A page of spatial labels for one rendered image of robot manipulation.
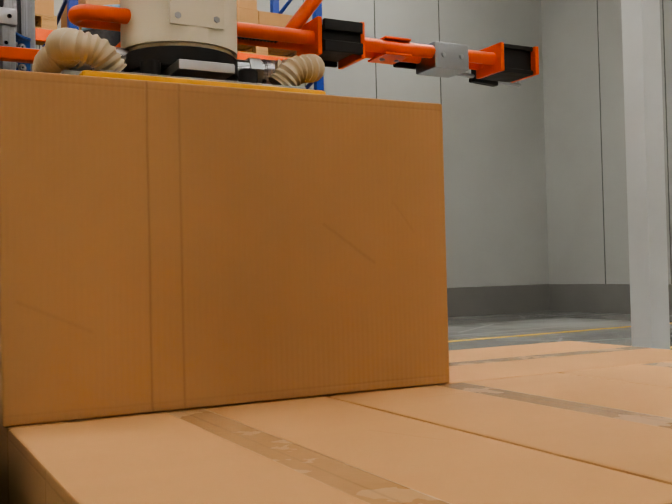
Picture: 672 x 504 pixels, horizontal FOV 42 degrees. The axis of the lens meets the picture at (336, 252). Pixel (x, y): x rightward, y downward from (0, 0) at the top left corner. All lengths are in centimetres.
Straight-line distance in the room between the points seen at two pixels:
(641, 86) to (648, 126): 18
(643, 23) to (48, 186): 357
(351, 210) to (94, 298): 36
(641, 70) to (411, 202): 312
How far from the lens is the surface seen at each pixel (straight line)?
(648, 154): 423
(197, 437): 92
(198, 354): 110
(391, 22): 1237
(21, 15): 204
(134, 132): 108
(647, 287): 420
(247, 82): 123
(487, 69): 160
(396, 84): 1220
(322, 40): 140
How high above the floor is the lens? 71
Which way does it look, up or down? 1 degrees up
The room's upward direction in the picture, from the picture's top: 1 degrees counter-clockwise
